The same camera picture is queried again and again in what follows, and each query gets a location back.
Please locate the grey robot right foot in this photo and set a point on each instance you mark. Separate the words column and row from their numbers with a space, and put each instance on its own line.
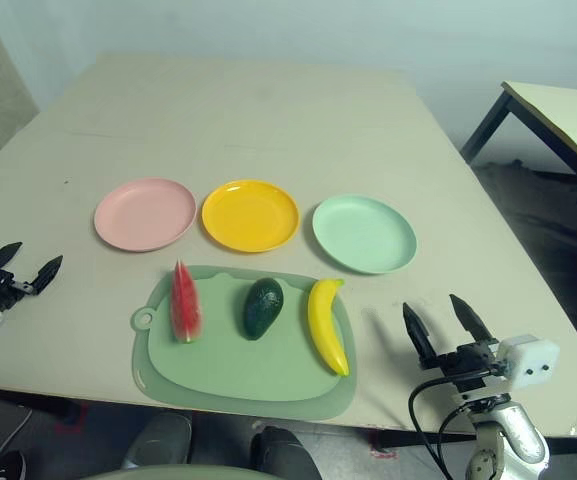
column 283, row 452

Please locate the yellow banana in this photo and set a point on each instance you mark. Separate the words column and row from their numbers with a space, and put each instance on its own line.
column 320, row 320

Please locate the grey-green robot torso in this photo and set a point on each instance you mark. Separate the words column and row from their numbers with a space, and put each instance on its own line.
column 168, row 473

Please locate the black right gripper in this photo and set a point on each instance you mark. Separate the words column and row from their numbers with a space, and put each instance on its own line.
column 468, row 365

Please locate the yellow round plate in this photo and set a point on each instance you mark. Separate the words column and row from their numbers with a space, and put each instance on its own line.
column 250, row 217

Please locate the grey robot left foot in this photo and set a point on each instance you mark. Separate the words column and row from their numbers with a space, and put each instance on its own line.
column 160, row 440

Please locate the grey robot foot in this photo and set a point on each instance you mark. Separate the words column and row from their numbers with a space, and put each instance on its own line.
column 283, row 452
column 160, row 440

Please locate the red floor tape mark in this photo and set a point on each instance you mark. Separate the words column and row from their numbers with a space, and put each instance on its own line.
column 65, row 427
column 383, row 454

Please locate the side table with black legs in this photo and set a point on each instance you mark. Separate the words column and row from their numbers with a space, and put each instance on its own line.
column 563, row 115

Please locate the dark green avocado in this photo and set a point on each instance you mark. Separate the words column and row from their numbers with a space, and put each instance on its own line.
column 263, row 307

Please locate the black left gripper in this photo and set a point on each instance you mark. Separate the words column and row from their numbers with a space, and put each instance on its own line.
column 3, row 290

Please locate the black sneaker with white sole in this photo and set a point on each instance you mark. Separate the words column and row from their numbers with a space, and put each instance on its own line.
column 3, row 467

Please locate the green silicone cutting mat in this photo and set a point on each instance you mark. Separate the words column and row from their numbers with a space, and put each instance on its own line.
column 248, row 370

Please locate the pink round plate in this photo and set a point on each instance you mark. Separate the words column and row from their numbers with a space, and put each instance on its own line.
column 143, row 215

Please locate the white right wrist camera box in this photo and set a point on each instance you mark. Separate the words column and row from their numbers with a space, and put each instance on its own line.
column 530, row 360

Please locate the black table foot bar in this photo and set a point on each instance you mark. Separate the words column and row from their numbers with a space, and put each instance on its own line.
column 418, row 437
column 33, row 402

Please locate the red watermelon slice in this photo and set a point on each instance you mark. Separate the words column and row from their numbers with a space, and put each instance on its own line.
column 185, row 305

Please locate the mint green round plate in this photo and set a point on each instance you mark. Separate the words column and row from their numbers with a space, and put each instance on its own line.
column 363, row 235

